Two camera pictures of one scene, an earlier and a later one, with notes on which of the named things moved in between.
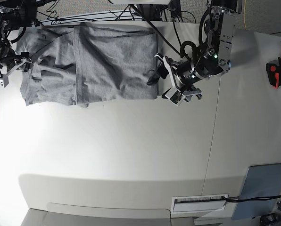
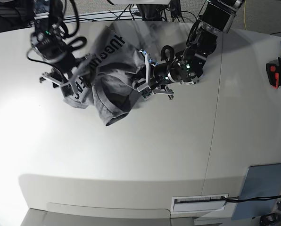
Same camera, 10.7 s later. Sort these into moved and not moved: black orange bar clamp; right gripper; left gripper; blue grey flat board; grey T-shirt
Moved: right gripper; grey T-shirt; left gripper
Not moved: black orange bar clamp; blue grey flat board
